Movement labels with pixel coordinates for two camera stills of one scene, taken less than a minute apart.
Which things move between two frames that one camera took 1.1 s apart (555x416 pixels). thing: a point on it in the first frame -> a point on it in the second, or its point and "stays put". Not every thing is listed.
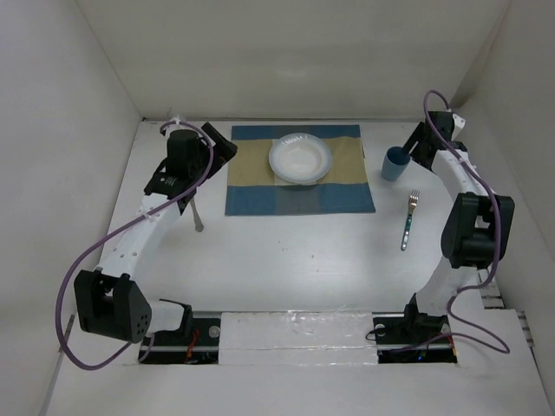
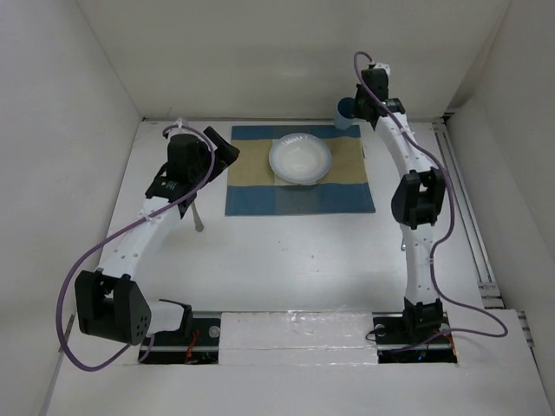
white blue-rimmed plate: [300, 158] stays put
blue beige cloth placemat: [254, 189] stays put
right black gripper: [417, 136] -> [358, 111]
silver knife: [199, 225] stays put
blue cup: [395, 162] -> [344, 113]
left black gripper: [223, 150] stays put
